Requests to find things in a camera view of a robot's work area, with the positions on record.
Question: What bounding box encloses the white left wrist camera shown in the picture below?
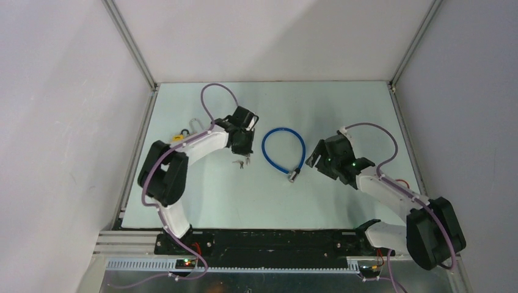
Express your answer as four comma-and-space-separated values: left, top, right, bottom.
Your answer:
246, 115, 259, 131

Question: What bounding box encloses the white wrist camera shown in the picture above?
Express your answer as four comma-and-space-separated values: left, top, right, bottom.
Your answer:
246, 115, 259, 131
338, 126, 354, 146

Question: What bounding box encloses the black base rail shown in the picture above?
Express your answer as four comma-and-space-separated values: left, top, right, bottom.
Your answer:
154, 229, 388, 268

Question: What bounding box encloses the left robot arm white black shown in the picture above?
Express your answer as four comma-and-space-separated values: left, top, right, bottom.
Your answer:
137, 106, 259, 254

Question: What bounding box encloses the brass padlock silver shackle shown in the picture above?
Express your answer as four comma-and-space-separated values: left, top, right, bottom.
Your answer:
189, 118, 205, 134

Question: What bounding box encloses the grey slotted cable duct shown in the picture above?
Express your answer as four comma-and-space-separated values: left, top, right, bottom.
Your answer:
106, 258, 360, 273

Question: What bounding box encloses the yellow padlock black shackle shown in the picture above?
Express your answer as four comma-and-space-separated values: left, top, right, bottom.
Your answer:
172, 129, 191, 143

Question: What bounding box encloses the blue cable lock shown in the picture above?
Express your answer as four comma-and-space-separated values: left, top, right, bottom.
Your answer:
261, 127, 307, 183

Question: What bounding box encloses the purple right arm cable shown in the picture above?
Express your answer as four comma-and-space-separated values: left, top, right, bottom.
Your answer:
344, 122, 458, 292

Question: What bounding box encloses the silver key bunch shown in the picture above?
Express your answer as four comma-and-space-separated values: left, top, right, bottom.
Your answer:
232, 156, 250, 169

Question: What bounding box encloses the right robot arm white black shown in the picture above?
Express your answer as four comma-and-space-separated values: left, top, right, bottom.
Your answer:
305, 134, 467, 270

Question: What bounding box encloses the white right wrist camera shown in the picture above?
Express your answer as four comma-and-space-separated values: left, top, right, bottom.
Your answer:
338, 126, 354, 146

